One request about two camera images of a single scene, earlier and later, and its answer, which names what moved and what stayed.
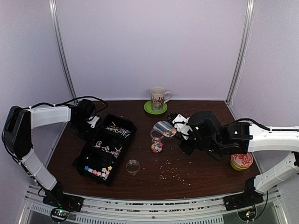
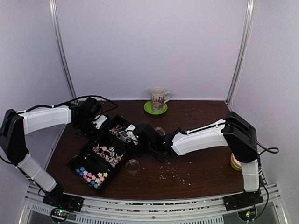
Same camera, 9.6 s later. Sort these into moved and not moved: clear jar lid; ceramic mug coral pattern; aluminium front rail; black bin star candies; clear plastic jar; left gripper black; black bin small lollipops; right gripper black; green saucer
Moved: black bin small lollipops; black bin star candies; clear plastic jar; right gripper black
Not moved: aluminium front rail; left gripper black; clear jar lid; green saucer; ceramic mug coral pattern
